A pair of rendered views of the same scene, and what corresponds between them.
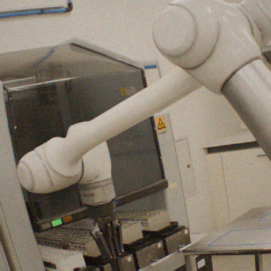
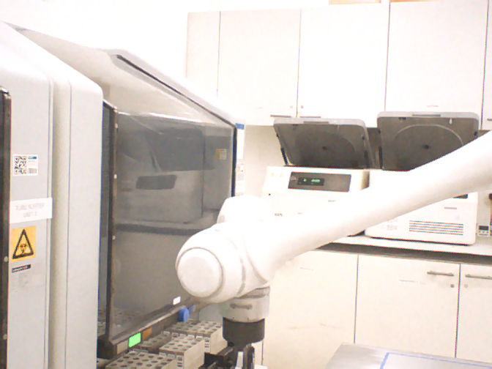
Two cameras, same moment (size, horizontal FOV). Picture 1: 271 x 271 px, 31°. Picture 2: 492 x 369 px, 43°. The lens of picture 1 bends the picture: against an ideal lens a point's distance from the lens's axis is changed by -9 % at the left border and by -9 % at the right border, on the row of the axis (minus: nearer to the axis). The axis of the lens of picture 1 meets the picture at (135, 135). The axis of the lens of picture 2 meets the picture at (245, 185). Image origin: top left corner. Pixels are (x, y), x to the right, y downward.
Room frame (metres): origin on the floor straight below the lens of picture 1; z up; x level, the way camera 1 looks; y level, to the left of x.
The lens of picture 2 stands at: (0.37, 0.58, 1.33)
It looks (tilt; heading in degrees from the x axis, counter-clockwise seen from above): 3 degrees down; 336
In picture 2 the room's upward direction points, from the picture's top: 2 degrees clockwise
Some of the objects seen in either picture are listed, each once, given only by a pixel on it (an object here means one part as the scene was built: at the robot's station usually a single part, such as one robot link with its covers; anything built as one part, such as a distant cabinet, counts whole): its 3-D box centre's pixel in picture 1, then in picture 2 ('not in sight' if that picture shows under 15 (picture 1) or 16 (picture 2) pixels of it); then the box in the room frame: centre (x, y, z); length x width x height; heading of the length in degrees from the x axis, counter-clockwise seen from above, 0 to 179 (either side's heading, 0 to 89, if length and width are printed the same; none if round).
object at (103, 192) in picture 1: (97, 192); (244, 301); (1.36, 0.13, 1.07); 0.09 x 0.09 x 0.06
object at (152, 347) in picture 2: not in sight; (156, 352); (1.79, 0.15, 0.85); 0.12 x 0.02 x 0.06; 136
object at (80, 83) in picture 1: (44, 123); (89, 170); (1.84, 0.31, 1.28); 0.61 x 0.51 x 0.63; 136
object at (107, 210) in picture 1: (104, 217); (243, 343); (1.36, 0.13, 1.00); 0.08 x 0.07 x 0.09; 149
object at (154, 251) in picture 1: (89, 247); not in sight; (1.89, 0.26, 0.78); 0.73 x 0.14 x 0.09; 46
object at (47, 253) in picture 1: (46, 260); not in sight; (1.58, 0.37, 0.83); 0.30 x 0.10 x 0.06; 46
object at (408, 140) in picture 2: not in sight; (425, 175); (3.13, -1.77, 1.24); 0.62 x 0.56 x 0.69; 137
